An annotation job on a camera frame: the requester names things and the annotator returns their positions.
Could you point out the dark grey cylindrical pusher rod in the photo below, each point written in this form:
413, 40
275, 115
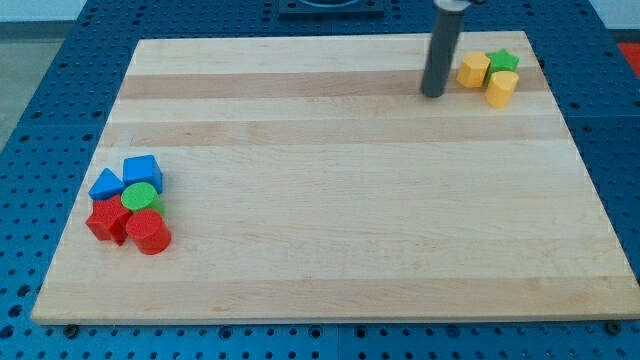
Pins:
442, 46

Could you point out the silver rod mount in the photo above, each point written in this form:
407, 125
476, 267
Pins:
457, 5

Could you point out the yellow hexagon block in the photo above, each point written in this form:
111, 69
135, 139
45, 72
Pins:
473, 69

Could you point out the green circle block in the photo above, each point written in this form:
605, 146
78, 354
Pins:
142, 196

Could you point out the green star block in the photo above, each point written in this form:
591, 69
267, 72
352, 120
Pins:
500, 60

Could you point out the yellow cylinder block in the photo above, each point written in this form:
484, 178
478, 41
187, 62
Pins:
501, 87

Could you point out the wooden board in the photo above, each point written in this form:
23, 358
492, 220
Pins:
307, 180

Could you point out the blue cube block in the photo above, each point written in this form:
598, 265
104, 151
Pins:
143, 169

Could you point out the red cylinder block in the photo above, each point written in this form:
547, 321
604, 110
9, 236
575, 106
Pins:
148, 231

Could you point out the blue triangle block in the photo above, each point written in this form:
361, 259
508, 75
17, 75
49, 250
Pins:
107, 185

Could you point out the red star block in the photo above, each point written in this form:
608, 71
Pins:
108, 220

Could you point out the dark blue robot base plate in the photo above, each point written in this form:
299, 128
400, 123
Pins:
296, 8

